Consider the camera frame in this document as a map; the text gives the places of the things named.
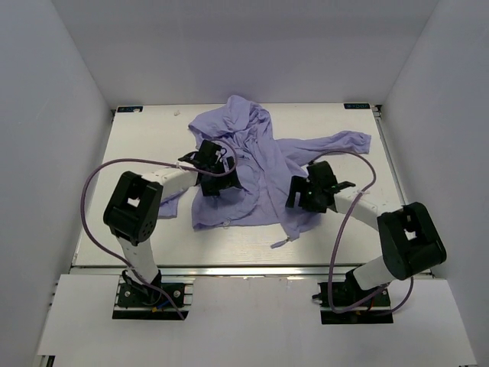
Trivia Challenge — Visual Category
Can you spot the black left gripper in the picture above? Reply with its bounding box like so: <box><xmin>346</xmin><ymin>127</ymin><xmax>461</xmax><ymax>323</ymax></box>
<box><xmin>199</xmin><ymin>156</ymin><xmax>239</xmax><ymax>196</ymax></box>

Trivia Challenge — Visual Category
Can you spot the lavender zip-up hooded jacket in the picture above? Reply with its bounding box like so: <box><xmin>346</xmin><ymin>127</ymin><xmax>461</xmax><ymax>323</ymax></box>
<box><xmin>158</xmin><ymin>94</ymin><xmax>372</xmax><ymax>249</ymax></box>

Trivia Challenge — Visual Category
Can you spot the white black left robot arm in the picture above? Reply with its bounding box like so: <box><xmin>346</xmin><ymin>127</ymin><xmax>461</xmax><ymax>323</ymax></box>
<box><xmin>103</xmin><ymin>149</ymin><xmax>241</xmax><ymax>305</ymax></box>

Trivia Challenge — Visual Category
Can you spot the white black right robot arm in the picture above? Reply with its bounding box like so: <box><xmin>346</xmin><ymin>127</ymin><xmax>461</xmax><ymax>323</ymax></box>
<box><xmin>286</xmin><ymin>161</ymin><xmax>447</xmax><ymax>305</ymax></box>

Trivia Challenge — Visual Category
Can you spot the blue label sticker right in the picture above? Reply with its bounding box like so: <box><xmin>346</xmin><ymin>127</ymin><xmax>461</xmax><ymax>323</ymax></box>
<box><xmin>343</xmin><ymin>102</ymin><xmax>371</xmax><ymax>110</ymax></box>

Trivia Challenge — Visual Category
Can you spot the blue label sticker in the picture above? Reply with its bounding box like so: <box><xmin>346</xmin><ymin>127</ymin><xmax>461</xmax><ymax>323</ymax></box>
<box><xmin>116</xmin><ymin>106</ymin><xmax>143</xmax><ymax>113</ymax></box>
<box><xmin>343</xmin><ymin>102</ymin><xmax>371</xmax><ymax>110</ymax></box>

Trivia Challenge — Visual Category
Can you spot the blue label sticker left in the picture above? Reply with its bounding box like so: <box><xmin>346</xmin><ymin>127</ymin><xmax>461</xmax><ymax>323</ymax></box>
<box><xmin>116</xmin><ymin>106</ymin><xmax>143</xmax><ymax>113</ymax></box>

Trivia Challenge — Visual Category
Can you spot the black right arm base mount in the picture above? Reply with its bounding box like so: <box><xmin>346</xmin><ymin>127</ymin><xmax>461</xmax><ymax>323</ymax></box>
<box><xmin>312</xmin><ymin>271</ymin><xmax>393</xmax><ymax>325</ymax></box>

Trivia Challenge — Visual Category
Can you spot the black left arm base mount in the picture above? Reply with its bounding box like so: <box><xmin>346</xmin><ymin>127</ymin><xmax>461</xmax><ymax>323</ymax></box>
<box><xmin>112</xmin><ymin>271</ymin><xmax>193</xmax><ymax>321</ymax></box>

